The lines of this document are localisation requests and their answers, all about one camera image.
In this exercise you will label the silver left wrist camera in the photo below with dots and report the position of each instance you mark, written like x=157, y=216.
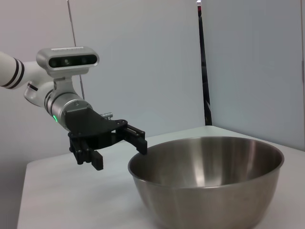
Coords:
x=69, y=60

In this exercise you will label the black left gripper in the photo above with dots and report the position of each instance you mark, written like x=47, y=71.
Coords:
x=88, y=124

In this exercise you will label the black vertical pole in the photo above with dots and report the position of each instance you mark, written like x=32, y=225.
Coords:
x=205, y=71

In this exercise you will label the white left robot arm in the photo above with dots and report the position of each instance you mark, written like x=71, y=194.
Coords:
x=9, y=71

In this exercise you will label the stainless steel bowl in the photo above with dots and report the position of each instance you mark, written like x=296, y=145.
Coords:
x=214, y=190

